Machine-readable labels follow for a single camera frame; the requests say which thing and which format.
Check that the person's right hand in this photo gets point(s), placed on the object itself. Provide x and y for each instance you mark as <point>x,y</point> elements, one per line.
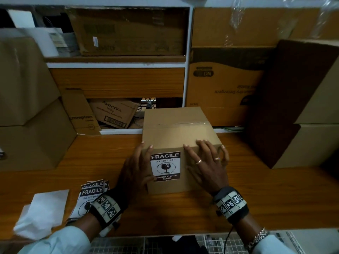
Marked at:
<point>212,174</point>

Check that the person's left hand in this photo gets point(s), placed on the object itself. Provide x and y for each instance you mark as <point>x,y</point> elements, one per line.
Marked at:
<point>132,177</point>

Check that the fragile sticker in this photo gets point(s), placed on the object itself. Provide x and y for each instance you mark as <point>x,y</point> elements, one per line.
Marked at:
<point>2,154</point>
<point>165,166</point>

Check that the stack of fragile stickers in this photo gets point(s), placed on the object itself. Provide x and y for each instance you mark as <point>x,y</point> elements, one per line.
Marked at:
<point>87,198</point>

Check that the medium taped cardboard box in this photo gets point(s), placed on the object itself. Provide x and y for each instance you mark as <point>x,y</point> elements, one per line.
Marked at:
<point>172,129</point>

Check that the white backing paper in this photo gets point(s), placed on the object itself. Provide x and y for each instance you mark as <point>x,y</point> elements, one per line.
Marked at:
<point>42,214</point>

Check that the small taped cardboard box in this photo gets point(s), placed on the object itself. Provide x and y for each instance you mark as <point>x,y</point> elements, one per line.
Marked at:
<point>39,145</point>

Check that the large stapled cardboard box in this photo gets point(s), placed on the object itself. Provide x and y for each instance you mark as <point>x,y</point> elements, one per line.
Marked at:
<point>23,84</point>

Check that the person's right forearm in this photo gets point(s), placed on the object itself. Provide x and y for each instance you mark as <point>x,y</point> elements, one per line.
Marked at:
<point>246,227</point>

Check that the person's left forearm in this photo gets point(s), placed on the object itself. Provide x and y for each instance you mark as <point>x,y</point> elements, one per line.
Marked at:
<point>86,226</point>

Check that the barcode printed cardboard box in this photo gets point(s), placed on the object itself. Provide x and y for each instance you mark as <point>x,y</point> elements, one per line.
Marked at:
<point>114,113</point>

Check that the large cardboard box dark band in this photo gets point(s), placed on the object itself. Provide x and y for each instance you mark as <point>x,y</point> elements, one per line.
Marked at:
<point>222,95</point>

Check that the flattened printed cardboard carton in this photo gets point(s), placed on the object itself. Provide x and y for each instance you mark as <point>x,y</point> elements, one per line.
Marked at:
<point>79,113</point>

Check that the person's white sleeve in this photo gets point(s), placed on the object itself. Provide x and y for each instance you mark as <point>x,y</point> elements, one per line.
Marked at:
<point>58,242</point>
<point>272,247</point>

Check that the large cardboard box white sticker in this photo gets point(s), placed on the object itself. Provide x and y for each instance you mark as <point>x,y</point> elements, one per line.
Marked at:
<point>127,31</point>

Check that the plastic wrapped cardboard box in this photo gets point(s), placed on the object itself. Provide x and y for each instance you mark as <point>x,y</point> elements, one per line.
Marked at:
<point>254,26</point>

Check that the right wrist tracker band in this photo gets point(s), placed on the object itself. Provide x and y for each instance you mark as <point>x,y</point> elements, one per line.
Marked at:
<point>230,203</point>

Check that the wrist tracker band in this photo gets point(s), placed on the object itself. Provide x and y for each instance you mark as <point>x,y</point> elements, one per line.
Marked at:
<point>230,203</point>
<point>108,206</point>

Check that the left wrist tracker band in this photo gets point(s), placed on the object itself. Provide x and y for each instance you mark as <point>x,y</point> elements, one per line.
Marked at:
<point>108,206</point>

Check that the stack of grey cards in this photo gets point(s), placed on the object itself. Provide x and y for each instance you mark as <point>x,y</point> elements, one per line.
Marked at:
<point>66,44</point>

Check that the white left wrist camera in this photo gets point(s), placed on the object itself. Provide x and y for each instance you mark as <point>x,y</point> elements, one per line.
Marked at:
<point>110,228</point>

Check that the wooden shelf unit white frame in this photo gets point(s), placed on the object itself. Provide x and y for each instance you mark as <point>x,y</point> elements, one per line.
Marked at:
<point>119,81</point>

